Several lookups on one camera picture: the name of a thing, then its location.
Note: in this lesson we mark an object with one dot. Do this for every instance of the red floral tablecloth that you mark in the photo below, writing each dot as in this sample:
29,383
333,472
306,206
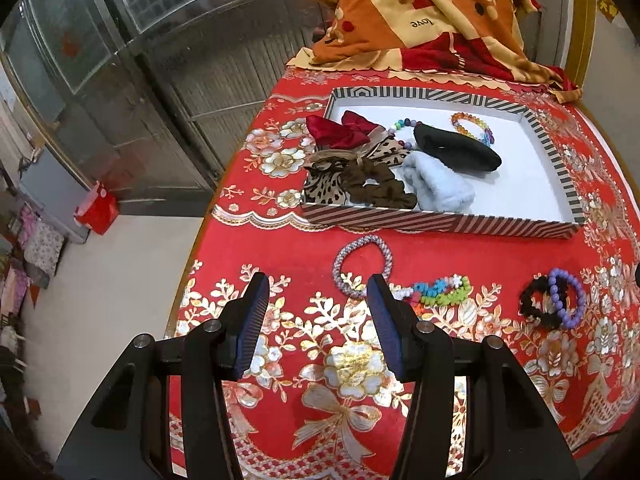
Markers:
310,260

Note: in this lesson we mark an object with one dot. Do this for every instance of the orange patterned blanket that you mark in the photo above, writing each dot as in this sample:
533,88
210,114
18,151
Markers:
380,15

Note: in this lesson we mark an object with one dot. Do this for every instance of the leopard print bow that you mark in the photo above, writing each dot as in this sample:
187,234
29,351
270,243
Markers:
320,190

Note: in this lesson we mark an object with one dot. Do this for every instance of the small black scrunchie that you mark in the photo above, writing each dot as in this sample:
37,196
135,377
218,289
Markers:
530,300

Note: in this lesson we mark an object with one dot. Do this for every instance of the dark red hair bow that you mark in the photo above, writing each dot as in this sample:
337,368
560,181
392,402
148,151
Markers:
360,130

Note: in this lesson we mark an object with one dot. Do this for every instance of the red paper bag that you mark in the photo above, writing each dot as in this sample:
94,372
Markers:
97,210

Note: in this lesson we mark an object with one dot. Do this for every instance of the brown scrunchie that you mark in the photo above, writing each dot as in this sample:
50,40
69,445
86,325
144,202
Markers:
375,190

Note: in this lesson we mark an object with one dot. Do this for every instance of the pale blue fluffy scrunchie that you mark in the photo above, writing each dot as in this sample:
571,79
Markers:
440,185

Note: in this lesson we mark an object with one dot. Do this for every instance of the grey metal glazed door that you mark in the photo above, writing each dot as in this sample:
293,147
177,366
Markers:
200,75

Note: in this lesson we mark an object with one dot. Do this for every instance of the yellow door frame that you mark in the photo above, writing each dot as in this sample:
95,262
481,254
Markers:
580,25

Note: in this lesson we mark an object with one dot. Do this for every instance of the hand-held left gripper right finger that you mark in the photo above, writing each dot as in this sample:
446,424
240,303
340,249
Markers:
385,320

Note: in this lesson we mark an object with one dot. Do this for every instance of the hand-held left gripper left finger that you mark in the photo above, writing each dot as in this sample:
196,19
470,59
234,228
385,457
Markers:
252,325

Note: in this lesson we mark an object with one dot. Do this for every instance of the hanging floral cloths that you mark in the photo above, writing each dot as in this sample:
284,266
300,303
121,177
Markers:
42,247

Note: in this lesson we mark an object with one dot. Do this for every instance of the striped cardboard box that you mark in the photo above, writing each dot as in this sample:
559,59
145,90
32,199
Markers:
525,180

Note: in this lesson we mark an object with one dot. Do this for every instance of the red paper wall decoration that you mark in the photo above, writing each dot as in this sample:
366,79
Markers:
607,6

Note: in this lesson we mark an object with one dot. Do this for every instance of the large black hair band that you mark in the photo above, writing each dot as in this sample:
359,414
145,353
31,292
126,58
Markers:
460,152

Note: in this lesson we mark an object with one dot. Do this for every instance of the grey cabinet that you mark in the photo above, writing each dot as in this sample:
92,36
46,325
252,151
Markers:
50,190

